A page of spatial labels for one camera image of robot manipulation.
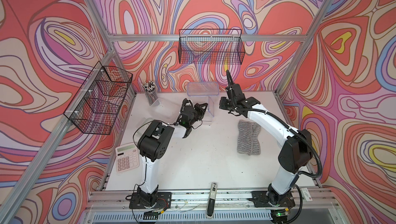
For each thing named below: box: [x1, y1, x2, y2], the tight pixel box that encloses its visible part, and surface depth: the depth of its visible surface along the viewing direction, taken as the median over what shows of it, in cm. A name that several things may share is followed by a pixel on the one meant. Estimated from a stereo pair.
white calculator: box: [114, 142, 140, 173], surface depth 86 cm
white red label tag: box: [300, 187, 313, 202], surface depth 75 cm
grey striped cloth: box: [237, 119, 261, 156], surface depth 93 cm
